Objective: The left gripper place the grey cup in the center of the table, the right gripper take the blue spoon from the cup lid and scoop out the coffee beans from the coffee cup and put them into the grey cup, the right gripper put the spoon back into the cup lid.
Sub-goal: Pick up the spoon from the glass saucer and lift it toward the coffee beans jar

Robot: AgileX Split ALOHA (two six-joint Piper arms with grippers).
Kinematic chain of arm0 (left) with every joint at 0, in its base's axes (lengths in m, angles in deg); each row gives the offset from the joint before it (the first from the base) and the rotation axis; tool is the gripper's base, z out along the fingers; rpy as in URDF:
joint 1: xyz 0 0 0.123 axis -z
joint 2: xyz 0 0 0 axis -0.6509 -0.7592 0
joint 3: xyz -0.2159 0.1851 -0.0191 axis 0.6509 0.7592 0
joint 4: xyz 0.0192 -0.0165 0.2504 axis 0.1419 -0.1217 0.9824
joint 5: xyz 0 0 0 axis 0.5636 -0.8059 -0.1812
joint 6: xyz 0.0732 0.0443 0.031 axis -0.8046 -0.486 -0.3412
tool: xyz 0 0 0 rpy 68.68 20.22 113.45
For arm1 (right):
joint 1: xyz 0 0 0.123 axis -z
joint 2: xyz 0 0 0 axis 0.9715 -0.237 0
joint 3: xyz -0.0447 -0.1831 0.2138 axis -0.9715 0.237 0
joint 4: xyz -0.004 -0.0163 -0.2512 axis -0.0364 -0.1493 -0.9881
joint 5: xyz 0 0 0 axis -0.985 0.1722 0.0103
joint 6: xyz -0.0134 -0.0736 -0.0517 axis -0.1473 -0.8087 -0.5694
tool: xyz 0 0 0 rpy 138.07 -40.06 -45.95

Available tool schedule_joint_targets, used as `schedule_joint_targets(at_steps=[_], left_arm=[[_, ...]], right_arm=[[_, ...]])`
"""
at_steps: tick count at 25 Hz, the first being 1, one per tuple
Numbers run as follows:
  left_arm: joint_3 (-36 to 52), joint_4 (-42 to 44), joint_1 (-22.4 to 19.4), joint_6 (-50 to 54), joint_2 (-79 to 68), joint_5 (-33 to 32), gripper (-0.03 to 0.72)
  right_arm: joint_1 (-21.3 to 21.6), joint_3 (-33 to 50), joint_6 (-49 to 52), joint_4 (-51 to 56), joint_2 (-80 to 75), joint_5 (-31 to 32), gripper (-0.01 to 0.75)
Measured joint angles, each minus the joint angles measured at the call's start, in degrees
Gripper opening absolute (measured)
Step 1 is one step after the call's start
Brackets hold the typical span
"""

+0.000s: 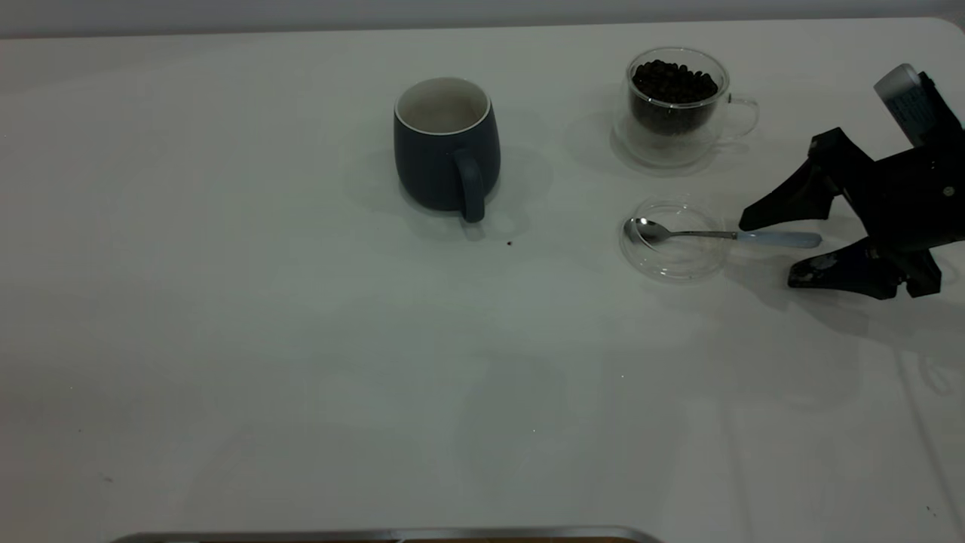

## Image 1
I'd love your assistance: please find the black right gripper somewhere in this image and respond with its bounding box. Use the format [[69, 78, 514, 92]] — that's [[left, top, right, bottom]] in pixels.
[[739, 127, 965, 300]]

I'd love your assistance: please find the metal spoon pale blue handle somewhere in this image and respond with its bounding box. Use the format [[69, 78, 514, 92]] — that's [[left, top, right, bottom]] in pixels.
[[624, 217, 823, 250]]

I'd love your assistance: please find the dark grey ceramic mug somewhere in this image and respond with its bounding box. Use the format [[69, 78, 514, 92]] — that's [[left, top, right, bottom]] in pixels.
[[393, 76, 502, 224]]

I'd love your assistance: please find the pile of coffee beans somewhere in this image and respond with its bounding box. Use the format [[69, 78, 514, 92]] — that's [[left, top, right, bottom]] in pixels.
[[630, 59, 719, 137]]

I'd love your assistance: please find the clear glass saucer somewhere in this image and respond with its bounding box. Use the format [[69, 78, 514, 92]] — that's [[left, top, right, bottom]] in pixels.
[[620, 196, 731, 284]]

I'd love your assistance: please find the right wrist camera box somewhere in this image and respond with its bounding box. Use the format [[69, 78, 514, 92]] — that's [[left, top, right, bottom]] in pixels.
[[875, 64, 962, 148]]

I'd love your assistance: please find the clear double-wall glass cup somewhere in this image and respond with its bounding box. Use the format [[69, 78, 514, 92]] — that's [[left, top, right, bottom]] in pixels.
[[613, 47, 760, 169]]

